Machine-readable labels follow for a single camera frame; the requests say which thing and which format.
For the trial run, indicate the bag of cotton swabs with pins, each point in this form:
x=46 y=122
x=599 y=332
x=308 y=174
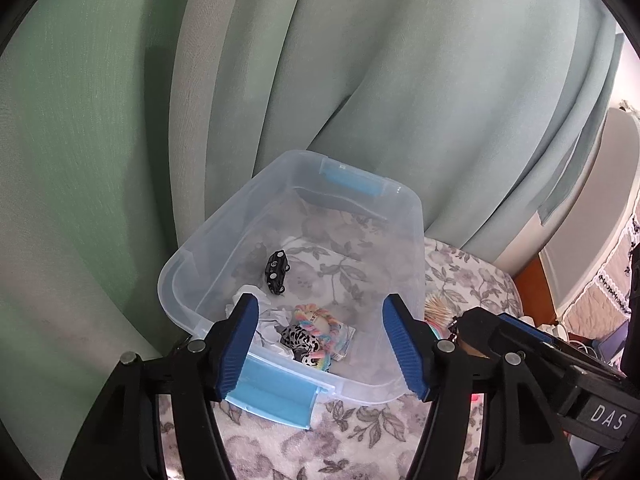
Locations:
x=441 y=305

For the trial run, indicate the crumpled white tissue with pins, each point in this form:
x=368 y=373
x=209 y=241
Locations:
x=272 y=321

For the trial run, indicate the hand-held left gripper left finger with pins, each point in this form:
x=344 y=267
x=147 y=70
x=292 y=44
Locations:
x=240 y=345

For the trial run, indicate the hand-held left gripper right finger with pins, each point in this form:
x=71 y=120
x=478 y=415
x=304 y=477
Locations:
x=405 y=345

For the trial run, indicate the white power strip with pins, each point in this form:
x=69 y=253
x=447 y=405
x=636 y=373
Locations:
x=552 y=331

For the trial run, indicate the clear plastic container blue latches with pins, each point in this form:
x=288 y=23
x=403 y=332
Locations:
x=350 y=240

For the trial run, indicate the pale green curtain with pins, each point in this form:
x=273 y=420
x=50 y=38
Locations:
x=350 y=85

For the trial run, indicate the rainbow pastel scrunchie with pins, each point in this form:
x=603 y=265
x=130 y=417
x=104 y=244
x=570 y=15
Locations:
x=322 y=317

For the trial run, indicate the black toy car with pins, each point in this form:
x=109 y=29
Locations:
x=276 y=272

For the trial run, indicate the lace trimmed cloth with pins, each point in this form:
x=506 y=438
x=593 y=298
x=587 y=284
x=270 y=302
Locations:
x=600 y=285

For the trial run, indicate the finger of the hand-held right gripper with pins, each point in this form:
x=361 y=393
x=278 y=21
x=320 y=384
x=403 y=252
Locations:
x=530 y=329
x=480 y=327

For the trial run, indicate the floral grey white blanket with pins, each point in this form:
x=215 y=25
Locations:
x=350 y=440

